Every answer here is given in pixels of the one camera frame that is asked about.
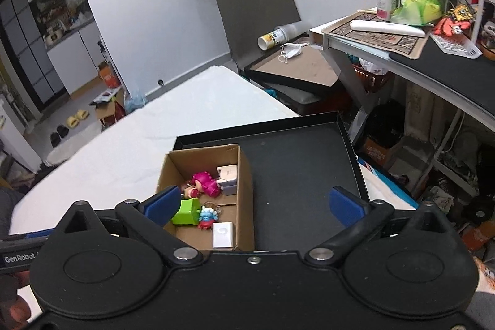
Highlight green plastic box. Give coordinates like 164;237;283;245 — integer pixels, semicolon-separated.
172;199;201;226

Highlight blue red small figurine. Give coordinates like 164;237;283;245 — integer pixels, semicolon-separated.
197;206;219;229

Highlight pink dinosaur figurine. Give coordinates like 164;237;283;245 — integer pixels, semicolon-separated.
192;172;221;198

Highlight brown cardboard box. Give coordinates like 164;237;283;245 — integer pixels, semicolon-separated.
158;144;254;251

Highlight white charger plug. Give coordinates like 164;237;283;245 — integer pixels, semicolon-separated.
212;222;235;250

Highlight lavender block figurine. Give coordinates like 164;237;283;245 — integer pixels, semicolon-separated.
217;164;238;196

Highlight brown hair pink figurine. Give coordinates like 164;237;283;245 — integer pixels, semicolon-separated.
180;182;201;199

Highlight left hand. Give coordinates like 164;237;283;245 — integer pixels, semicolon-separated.
1;271;31;329

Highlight right hand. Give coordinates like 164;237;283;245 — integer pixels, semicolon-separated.
466;257;495;323

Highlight black tray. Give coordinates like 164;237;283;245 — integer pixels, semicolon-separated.
174;111;368;253

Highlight floor cardboard box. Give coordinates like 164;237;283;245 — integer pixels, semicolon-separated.
90;86;126;128

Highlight black slippers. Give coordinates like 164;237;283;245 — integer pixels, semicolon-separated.
49;125;70;148

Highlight yellow slippers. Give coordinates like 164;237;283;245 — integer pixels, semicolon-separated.
66;110;90;129

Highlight orange box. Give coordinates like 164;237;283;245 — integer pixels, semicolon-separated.
98;62;121;89

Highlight grey desk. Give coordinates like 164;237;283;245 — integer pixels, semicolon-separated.
310;18;494;130

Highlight white face mask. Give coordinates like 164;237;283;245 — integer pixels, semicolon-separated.
278;42;310;64

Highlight white remote control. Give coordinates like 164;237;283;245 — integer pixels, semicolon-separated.
350;20;425;38

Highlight green plastic bag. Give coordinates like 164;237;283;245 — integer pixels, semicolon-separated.
391;0;444;26

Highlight brown board black frame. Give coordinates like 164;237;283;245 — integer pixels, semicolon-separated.
249;45;338;87

